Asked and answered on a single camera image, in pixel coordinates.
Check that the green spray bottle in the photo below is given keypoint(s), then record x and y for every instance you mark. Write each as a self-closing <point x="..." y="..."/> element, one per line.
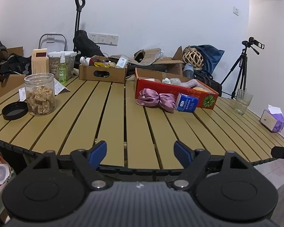
<point x="62" y="70"/>

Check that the blue cap water bottle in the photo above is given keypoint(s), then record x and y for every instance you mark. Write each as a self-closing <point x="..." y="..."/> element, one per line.
<point x="188" y="71"/>

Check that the purple tissue box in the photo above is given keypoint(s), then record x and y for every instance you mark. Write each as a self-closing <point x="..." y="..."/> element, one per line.
<point x="272" y="118"/>

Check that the tan carton box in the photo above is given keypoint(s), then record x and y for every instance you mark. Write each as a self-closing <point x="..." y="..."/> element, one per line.
<point x="40" y="61"/>

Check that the iridescent wrapped plush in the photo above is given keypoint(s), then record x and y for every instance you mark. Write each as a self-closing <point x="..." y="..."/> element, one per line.
<point x="175" y="81"/>

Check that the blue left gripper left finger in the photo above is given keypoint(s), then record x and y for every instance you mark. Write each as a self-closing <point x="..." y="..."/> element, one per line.
<point x="96" y="154"/>

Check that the black bag on trolley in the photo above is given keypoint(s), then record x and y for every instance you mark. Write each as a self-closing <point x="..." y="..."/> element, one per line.
<point x="84" y="45"/>

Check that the white plastic bottle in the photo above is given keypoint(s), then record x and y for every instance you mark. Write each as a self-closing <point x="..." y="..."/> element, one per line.
<point x="122" y="62"/>

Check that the clear glass cup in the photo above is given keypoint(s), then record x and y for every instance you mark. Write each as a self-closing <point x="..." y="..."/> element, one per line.
<point x="243" y="100"/>

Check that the black video camera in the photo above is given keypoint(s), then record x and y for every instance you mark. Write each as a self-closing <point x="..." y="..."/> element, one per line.
<point x="252" y="41"/>

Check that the black jar lid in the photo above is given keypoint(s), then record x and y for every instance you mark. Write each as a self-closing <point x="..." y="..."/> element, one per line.
<point x="15" y="110"/>

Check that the plastic jar with snacks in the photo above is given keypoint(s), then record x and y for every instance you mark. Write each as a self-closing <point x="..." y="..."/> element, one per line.
<point x="40" y="94"/>

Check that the clear container with snacks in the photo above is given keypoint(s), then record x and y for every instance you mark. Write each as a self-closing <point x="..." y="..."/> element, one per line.
<point x="54" y="60"/>

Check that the blue cloth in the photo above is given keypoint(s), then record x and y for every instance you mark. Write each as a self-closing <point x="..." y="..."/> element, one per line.
<point x="211" y="56"/>

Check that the black backpack right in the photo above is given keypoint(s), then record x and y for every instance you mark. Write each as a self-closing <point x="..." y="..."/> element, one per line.
<point x="207" y="79"/>

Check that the brown open cardboard box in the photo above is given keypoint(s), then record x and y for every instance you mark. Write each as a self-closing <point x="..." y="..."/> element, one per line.
<point x="175" y="64"/>

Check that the small white plush toy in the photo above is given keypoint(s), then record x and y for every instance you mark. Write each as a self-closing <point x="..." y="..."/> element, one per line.
<point x="166" y="81"/>

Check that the large cardboard box left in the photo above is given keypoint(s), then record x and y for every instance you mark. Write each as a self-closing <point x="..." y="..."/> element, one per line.
<point x="11" y="82"/>

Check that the wicker ball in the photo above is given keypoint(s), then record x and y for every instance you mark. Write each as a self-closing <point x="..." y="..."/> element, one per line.
<point x="192" y="56"/>

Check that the black luggage trolley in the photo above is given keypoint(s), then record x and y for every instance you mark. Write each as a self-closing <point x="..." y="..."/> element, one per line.
<point x="79" y="6"/>

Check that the white paper leaflet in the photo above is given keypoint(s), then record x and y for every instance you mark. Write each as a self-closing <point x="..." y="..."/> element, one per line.
<point x="58" y="87"/>

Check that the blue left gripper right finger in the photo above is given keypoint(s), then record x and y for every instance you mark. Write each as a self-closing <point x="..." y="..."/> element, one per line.
<point x="183" y="153"/>

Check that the small cardboard tray box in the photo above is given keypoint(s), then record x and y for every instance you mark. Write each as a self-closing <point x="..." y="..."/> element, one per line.
<point x="100" y="68"/>

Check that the blue tissue pack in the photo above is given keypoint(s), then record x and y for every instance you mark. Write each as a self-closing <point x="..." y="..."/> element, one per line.
<point x="186" y="103"/>

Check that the yellow white plush toy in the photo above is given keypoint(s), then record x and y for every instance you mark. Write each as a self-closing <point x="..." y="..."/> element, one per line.
<point x="199" y="89"/>

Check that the lavender fuzzy cloth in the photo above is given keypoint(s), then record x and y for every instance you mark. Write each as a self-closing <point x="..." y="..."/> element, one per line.
<point x="190" y="84"/>

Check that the wall socket panel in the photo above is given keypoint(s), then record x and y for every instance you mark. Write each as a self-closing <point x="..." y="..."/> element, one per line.
<point x="104" y="39"/>

